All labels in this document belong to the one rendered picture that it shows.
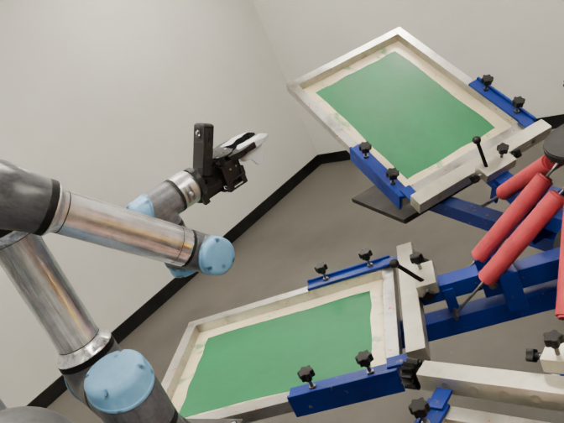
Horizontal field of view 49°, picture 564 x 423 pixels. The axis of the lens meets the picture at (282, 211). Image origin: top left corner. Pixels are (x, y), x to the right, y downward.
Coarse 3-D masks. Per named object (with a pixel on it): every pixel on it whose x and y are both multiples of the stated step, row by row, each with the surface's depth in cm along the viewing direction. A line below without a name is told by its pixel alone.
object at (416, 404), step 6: (414, 402) 134; (420, 402) 133; (426, 402) 132; (414, 408) 132; (420, 408) 131; (426, 408) 132; (414, 414) 132; (420, 414) 132; (426, 414) 131; (426, 420) 134
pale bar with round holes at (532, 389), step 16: (432, 368) 144; (448, 368) 142; (464, 368) 139; (480, 368) 137; (496, 368) 135; (432, 384) 143; (448, 384) 142; (464, 384) 137; (480, 384) 134; (496, 384) 131; (512, 384) 129; (528, 384) 127; (544, 384) 126; (560, 384) 124; (496, 400) 133; (512, 400) 131; (528, 400) 128; (544, 400) 125; (560, 400) 123
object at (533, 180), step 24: (528, 168) 176; (552, 168) 164; (504, 192) 191; (528, 192) 166; (552, 192) 154; (504, 216) 171; (528, 216) 158; (552, 216) 155; (528, 240) 158; (504, 264) 162; (456, 312) 172
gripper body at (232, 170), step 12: (216, 156) 134; (216, 168) 134; (228, 168) 134; (240, 168) 136; (204, 180) 134; (216, 180) 135; (228, 180) 134; (240, 180) 137; (204, 192) 131; (216, 192) 137; (204, 204) 134
